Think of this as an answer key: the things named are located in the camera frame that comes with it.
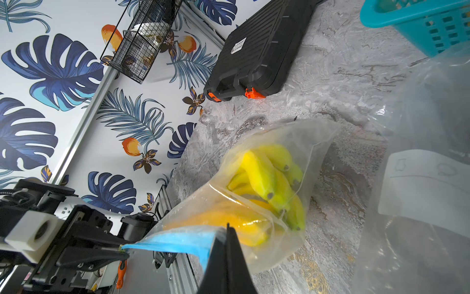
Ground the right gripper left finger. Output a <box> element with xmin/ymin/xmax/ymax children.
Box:
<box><xmin>197</xmin><ymin>228</ymin><xmax>228</xmax><ymax>294</ymax></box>

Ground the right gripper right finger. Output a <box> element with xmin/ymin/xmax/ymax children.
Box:
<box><xmin>226</xmin><ymin>224</ymin><xmax>257</xmax><ymax>294</ymax></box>

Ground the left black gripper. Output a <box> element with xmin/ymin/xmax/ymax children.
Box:
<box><xmin>23</xmin><ymin>205</ymin><xmax>130</xmax><ymax>294</ymax></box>

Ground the clear zip-top bag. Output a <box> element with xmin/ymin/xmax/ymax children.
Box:
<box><xmin>352</xmin><ymin>43</ymin><xmax>470</xmax><ymax>294</ymax></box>
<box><xmin>125</xmin><ymin>118</ymin><xmax>340</xmax><ymax>273</ymax></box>

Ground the yellow banana bunch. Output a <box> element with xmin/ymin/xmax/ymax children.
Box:
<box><xmin>169</xmin><ymin>144</ymin><xmax>306</xmax><ymax>247</ymax></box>

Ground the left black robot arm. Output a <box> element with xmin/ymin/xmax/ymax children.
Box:
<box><xmin>1</xmin><ymin>178</ymin><xmax>129</xmax><ymax>294</ymax></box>

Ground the black plastic tool case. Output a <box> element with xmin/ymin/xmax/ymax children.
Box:
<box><xmin>204</xmin><ymin>0</ymin><xmax>321</xmax><ymax>102</ymax></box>

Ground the teal plastic basket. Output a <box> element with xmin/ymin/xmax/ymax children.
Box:
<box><xmin>360</xmin><ymin>0</ymin><xmax>470</xmax><ymax>57</ymax></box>

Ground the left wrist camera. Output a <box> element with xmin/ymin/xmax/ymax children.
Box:
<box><xmin>1</xmin><ymin>211</ymin><xmax>65</xmax><ymax>264</ymax></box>

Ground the black wire basket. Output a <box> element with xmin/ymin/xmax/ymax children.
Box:
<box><xmin>100</xmin><ymin>1</ymin><xmax>182</xmax><ymax>83</ymax></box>

